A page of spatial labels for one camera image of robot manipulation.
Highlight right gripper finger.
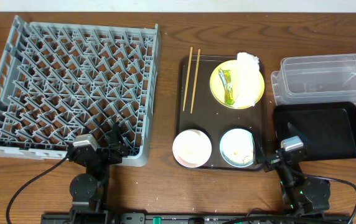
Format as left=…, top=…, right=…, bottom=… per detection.
left=252, top=133, right=264, bottom=159
left=287, top=122, right=306, bottom=139

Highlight light blue bowl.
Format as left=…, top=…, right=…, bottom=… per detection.
left=219, top=128, right=255, bottom=159

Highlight rice food scraps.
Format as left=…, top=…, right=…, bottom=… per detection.
left=222, top=148, right=254, bottom=167

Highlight yellow round plate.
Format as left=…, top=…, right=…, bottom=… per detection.
left=210, top=60, right=265, bottom=110

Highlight white paper napkin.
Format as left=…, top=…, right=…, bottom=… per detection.
left=233, top=52, right=260, bottom=108

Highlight green snack wrapper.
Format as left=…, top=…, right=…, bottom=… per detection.
left=218, top=68, right=235, bottom=105

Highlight wooden chopstick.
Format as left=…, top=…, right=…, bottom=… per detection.
left=190, top=49, right=201, bottom=114
left=182, top=46, right=193, bottom=111

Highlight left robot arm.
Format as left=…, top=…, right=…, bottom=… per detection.
left=67, top=122, right=129, bottom=224

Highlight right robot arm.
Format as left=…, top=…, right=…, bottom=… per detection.
left=254, top=123, right=330, bottom=216

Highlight black rectangular tray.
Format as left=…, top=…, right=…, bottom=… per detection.
left=273, top=102, right=356, bottom=161

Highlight dark brown serving tray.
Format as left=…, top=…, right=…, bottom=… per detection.
left=176, top=55, right=268, bottom=172

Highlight white round bowl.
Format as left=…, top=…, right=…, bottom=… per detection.
left=172, top=129, right=212, bottom=168

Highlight clear plastic bin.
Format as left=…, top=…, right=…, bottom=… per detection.
left=271, top=54, right=356, bottom=105

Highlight grey plastic dish rack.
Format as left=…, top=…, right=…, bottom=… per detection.
left=0, top=16, right=161, bottom=167

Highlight right black cable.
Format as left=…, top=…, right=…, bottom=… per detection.
left=289, top=169, right=356, bottom=224

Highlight black cable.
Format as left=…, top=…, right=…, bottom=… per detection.
left=6, top=155, right=70, bottom=224
left=289, top=169, right=356, bottom=224

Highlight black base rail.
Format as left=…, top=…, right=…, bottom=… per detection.
left=40, top=213, right=350, bottom=224

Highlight left black cable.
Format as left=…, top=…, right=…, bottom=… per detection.
left=6, top=155, right=70, bottom=224

